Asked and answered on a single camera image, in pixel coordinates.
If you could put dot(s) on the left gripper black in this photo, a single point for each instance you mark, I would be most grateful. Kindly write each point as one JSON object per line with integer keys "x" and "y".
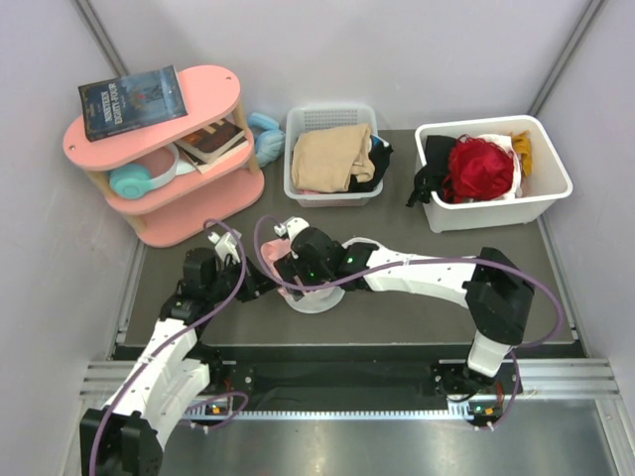
{"x": 255, "y": 283}

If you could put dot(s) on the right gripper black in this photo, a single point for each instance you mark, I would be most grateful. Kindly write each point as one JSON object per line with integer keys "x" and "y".
{"x": 292, "y": 266}

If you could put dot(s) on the pink bra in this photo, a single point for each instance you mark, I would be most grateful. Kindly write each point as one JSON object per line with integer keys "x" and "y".
{"x": 274, "y": 250}

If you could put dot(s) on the pink white mesh laundry bag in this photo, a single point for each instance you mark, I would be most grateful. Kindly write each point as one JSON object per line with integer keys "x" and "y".
{"x": 312, "y": 302}

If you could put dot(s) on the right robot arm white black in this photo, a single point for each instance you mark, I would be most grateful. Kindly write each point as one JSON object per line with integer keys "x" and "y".
{"x": 498, "y": 300}

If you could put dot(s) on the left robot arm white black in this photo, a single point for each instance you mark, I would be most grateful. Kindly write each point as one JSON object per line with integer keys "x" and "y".
{"x": 128, "y": 435}

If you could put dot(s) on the black bra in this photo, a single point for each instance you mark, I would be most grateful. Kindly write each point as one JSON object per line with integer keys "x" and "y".
{"x": 432, "y": 176}

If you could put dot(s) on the red lace bra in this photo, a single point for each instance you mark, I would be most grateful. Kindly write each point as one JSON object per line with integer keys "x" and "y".
{"x": 477, "y": 169}

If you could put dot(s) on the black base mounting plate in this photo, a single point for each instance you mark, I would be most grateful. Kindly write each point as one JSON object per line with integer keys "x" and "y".
{"x": 337, "y": 378}

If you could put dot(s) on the beige folded garment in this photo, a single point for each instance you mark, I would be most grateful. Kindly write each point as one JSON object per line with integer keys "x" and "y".
{"x": 326, "y": 159}

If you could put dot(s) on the grey perforated plastic basket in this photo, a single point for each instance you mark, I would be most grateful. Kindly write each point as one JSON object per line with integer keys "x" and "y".
{"x": 307, "y": 118}

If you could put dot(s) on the light blue headphones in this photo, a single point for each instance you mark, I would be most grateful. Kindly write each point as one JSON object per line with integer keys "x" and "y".
{"x": 270, "y": 139}

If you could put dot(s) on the black garment in basket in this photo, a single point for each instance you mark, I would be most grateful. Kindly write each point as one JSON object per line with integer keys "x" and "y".
{"x": 379, "y": 153}

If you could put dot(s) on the pink three-tier shelf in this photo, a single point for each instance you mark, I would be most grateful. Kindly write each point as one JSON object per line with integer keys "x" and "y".
{"x": 175, "y": 212}

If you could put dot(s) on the brown book on shelf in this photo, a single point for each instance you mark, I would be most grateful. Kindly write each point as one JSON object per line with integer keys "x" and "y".
{"x": 212, "y": 145}

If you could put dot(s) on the teal white headphones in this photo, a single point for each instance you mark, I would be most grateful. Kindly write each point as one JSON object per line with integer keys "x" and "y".
{"x": 133, "y": 181}

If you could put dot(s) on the white garment in bin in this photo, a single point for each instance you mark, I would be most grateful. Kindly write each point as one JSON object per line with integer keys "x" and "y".
{"x": 504, "y": 142}

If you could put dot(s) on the dark blue hardcover book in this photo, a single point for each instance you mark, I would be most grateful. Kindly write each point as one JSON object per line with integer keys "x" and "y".
{"x": 123, "y": 104}

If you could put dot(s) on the mustard yellow garment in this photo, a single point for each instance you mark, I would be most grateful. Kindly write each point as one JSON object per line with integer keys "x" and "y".
{"x": 522, "y": 146}

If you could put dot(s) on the white plastic bin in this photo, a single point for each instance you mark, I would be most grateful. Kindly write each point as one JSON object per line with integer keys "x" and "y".
{"x": 548, "y": 182}

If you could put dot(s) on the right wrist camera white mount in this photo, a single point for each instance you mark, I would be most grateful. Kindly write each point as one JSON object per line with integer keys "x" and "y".
{"x": 290, "y": 228}

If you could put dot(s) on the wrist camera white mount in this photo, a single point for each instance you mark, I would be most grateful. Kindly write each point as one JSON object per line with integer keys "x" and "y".
{"x": 226, "y": 245}
{"x": 290, "y": 228}

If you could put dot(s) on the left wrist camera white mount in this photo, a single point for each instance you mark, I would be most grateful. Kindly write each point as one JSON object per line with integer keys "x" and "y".
{"x": 226, "y": 245}

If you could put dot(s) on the aluminium rail with cable duct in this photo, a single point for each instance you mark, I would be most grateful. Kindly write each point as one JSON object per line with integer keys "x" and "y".
{"x": 541, "y": 379}

